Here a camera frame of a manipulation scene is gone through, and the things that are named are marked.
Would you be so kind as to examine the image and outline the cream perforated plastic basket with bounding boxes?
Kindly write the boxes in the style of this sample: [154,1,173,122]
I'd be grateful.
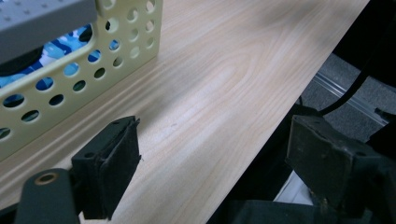
[0,0,164,162]

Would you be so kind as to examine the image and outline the blue camouflage cloth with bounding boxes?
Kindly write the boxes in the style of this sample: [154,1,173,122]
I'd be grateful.
[0,24,121,108]

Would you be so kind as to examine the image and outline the black cable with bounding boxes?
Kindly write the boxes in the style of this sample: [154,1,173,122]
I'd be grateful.
[318,59,379,117]

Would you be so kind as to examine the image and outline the metal floor rail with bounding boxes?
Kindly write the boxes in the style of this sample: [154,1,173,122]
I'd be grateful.
[311,72,391,126]

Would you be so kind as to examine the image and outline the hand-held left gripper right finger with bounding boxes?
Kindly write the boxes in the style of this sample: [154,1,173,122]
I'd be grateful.
[285,114,388,217]

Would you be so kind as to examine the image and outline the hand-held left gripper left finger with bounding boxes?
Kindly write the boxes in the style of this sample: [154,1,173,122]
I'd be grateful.
[71,115,142,221]

